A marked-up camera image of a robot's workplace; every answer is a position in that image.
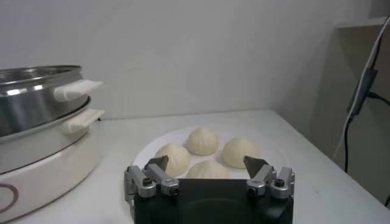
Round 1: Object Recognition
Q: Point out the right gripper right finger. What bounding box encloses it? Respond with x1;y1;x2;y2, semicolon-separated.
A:
243;155;296;201

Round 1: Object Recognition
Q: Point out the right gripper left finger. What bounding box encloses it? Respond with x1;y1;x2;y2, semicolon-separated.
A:
123;155;181;202

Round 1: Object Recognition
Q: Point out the white steamed baozi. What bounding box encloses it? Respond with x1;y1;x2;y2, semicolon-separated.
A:
186;127;220;156
185;160;230;180
221;137;262;170
154;143;192;178

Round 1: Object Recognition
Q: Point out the white round plate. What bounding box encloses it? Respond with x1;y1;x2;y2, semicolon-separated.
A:
132;125;291;180

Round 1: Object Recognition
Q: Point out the white electric cooker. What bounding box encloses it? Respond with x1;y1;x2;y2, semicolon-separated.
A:
0;108;106;223

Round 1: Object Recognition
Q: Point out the black power adapter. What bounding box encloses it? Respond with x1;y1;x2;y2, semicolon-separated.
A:
346;68;379;116

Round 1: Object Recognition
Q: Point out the white cable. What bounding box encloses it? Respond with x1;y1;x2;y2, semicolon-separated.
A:
332;16;390;161

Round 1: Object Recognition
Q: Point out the black adapter cable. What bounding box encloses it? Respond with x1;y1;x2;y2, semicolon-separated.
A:
343;30;390;208

